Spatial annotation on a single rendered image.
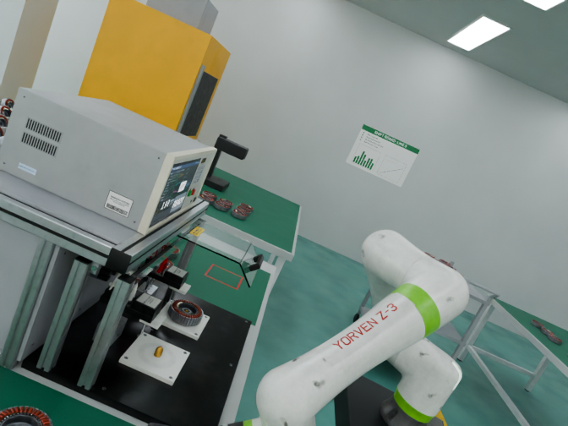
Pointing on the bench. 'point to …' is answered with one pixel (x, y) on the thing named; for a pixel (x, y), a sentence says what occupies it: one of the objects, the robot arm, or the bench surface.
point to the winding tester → (99, 155)
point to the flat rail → (157, 259)
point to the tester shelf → (85, 225)
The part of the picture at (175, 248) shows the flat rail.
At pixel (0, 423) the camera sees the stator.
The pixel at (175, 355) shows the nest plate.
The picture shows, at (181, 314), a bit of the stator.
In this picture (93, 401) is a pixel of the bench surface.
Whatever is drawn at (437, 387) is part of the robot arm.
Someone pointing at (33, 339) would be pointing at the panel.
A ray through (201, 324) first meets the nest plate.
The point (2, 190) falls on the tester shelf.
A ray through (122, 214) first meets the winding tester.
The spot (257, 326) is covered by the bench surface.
